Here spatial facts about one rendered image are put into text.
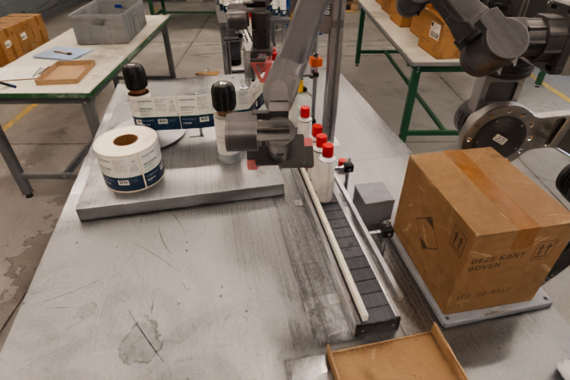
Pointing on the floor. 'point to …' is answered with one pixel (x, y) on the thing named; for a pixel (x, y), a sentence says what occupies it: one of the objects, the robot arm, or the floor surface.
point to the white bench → (45, 93)
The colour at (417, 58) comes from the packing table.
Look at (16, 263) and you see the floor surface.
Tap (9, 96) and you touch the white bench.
